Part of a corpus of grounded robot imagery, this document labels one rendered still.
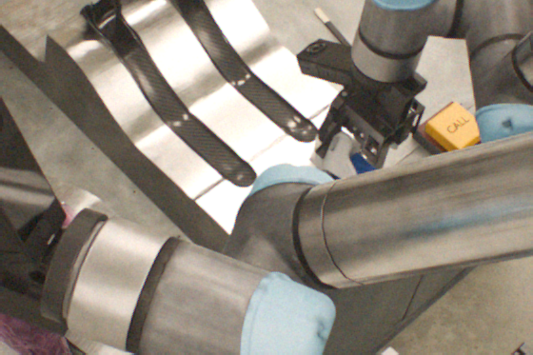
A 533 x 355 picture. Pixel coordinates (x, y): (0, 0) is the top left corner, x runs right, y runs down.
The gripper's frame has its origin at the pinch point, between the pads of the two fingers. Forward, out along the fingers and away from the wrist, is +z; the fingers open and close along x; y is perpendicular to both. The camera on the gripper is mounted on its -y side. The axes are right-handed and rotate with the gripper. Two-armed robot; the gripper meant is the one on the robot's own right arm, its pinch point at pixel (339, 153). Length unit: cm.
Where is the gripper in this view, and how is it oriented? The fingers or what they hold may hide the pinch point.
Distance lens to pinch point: 148.6
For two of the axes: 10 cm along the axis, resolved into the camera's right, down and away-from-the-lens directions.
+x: 7.2, -5.0, 4.8
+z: -1.2, 5.9, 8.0
